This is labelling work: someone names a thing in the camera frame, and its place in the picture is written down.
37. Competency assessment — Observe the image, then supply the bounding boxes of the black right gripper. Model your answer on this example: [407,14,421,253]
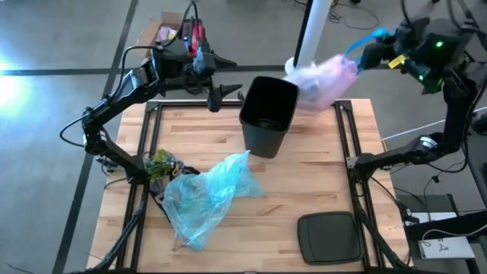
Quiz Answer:
[359,18,431,74]

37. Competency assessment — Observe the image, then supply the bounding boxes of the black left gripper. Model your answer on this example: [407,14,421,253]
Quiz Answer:
[150,44,244,113]

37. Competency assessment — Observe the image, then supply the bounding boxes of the lavender translucent bin liner bag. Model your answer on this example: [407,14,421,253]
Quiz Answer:
[283,26,390,112]

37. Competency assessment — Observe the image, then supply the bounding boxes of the blue plastic trash bag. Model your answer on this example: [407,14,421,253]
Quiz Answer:
[162,149,266,253]

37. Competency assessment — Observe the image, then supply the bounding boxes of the black plastic trash bin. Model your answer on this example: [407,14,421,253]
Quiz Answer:
[238,75,300,159]

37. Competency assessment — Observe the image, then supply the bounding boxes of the red tool case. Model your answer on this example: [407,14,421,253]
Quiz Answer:
[180,16,210,58]

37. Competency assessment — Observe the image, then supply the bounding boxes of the white pole with round base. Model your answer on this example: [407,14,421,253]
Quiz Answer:
[285,0,334,79]

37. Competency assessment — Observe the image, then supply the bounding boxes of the plastic packets in box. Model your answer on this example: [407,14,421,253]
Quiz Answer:
[156,24,180,43]

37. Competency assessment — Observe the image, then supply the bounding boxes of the open cardboard box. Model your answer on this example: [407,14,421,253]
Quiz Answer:
[133,11,185,49]

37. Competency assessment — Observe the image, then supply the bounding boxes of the yellow-green crumpled item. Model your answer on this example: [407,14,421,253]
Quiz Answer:
[145,148,179,183]

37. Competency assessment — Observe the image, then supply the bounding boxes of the black flat bin lid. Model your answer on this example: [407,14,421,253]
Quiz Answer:
[297,211,364,266]

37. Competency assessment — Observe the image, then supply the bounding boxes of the white flat device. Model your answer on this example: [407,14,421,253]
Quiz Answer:
[409,211,477,260]

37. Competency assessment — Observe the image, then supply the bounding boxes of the black floor cable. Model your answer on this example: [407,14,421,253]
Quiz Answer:
[328,0,380,31]

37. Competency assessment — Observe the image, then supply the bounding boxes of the black aluminium table frame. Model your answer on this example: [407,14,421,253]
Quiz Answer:
[72,99,414,274]

